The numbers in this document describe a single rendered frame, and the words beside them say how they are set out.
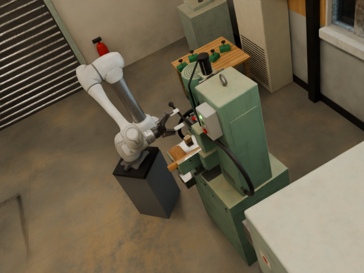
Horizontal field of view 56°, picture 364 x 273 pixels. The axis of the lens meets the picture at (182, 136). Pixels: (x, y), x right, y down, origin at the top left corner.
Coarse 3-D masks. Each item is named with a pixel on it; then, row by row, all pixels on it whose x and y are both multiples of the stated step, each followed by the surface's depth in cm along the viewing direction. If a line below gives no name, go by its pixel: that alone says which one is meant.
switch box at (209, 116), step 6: (204, 102) 164; (198, 108) 162; (204, 108) 161; (210, 108) 160; (198, 114) 164; (204, 114) 158; (210, 114) 157; (216, 114) 158; (204, 120) 160; (210, 120) 159; (216, 120) 161; (204, 126) 166; (210, 126) 161; (216, 126) 163; (210, 132) 163; (216, 132) 165; (222, 132) 167; (216, 138) 167
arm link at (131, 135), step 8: (96, 88) 220; (96, 96) 220; (104, 96) 220; (104, 104) 217; (112, 104) 217; (112, 112) 207; (120, 120) 201; (120, 128) 201; (128, 128) 193; (136, 128) 194; (128, 136) 191; (136, 136) 192; (128, 144) 196; (136, 144) 196
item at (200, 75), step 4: (204, 52) 168; (200, 56) 166; (204, 56) 165; (208, 56) 165; (200, 60) 165; (204, 60) 165; (208, 60) 167; (200, 64) 168; (204, 64) 167; (208, 64) 168; (200, 68) 172; (204, 68) 168; (208, 68) 169; (212, 68) 174; (200, 72) 175; (204, 72) 170; (208, 72) 170; (212, 72) 172; (200, 76) 173; (204, 76) 172
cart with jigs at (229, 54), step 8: (216, 40) 381; (224, 40) 355; (200, 48) 378; (208, 48) 374; (216, 48) 370; (224, 48) 357; (232, 48) 361; (184, 56) 376; (192, 56) 362; (216, 56) 351; (224, 56) 355; (232, 56) 351; (240, 56) 347; (248, 56) 343; (176, 64) 370; (184, 64) 356; (216, 64) 349; (224, 64) 345; (232, 64) 341; (248, 64) 350; (248, 72) 356; (184, 88) 394
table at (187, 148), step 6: (192, 138) 233; (180, 144) 232; (186, 144) 231; (192, 144) 229; (186, 150) 227; (168, 156) 232; (192, 162) 218; (198, 162) 221; (186, 168) 218; (192, 168) 221
